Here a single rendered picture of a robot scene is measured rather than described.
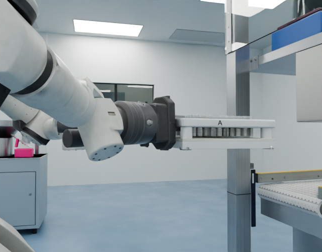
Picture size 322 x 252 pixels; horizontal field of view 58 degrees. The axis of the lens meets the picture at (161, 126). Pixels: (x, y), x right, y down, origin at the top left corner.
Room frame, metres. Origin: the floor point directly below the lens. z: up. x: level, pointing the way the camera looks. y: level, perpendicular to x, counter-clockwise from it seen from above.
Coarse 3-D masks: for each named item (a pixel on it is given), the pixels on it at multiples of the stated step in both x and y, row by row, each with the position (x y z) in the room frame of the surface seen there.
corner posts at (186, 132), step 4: (180, 128) 0.66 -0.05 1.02; (184, 128) 0.65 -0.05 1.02; (188, 128) 0.65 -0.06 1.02; (260, 128) 0.73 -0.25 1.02; (264, 128) 0.71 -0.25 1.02; (268, 128) 0.71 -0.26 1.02; (180, 132) 0.66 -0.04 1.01; (184, 132) 0.65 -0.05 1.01; (188, 132) 0.65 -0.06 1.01; (260, 132) 0.73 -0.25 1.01; (264, 132) 0.71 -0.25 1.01; (268, 132) 0.71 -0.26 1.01; (180, 136) 0.66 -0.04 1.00; (184, 136) 0.65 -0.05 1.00; (188, 136) 0.65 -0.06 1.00; (260, 136) 0.73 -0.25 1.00; (264, 136) 0.71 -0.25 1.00; (268, 136) 0.71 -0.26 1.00
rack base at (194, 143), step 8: (176, 144) 0.68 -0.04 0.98; (184, 144) 0.65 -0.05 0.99; (192, 144) 0.65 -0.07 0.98; (200, 144) 0.66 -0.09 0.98; (208, 144) 0.66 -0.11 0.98; (216, 144) 0.67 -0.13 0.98; (224, 144) 0.68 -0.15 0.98; (232, 144) 0.68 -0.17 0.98; (240, 144) 0.69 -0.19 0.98; (248, 144) 0.69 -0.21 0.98; (256, 144) 0.70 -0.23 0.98; (264, 144) 0.71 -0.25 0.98; (272, 144) 0.71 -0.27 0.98
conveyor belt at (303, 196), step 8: (264, 184) 1.02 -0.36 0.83; (272, 184) 1.01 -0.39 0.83; (280, 184) 1.01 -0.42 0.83; (288, 184) 1.01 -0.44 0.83; (296, 184) 1.01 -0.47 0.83; (304, 184) 1.01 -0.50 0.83; (312, 184) 1.01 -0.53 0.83; (320, 184) 1.01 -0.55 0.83; (264, 192) 0.98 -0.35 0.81; (272, 192) 0.95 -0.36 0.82; (280, 192) 0.92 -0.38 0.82; (288, 192) 0.90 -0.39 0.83; (296, 192) 0.88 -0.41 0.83; (304, 192) 0.88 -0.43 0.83; (312, 192) 0.88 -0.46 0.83; (272, 200) 0.96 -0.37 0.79; (280, 200) 0.91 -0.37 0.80; (288, 200) 0.88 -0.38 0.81; (296, 200) 0.85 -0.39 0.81; (304, 200) 0.83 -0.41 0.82; (312, 200) 0.80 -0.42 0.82; (320, 200) 0.79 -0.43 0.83; (296, 208) 0.86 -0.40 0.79; (304, 208) 0.82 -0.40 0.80; (312, 208) 0.79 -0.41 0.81; (320, 216) 0.78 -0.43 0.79
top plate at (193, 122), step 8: (176, 120) 0.68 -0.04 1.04; (184, 120) 0.65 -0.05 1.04; (192, 120) 0.65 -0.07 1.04; (200, 120) 0.66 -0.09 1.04; (208, 120) 0.66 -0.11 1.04; (216, 120) 0.67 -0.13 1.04; (224, 120) 0.68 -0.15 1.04; (232, 120) 0.68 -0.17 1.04; (240, 120) 0.69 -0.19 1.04; (248, 120) 0.69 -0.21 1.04; (256, 120) 0.70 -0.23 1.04; (264, 120) 0.71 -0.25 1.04; (272, 120) 0.71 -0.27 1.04
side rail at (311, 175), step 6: (258, 174) 1.02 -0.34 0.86; (264, 174) 1.03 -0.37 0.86; (270, 174) 1.04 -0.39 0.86; (276, 174) 1.05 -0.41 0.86; (282, 174) 1.06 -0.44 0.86; (288, 174) 1.06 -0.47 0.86; (294, 174) 1.07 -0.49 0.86; (300, 174) 1.08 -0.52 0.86; (306, 174) 1.09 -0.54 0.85; (312, 174) 1.10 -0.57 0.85; (318, 174) 1.11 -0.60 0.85; (258, 180) 1.02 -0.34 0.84; (264, 180) 1.03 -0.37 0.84; (270, 180) 1.04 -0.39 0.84; (276, 180) 1.05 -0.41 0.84; (282, 180) 1.05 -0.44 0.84; (288, 180) 1.06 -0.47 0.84
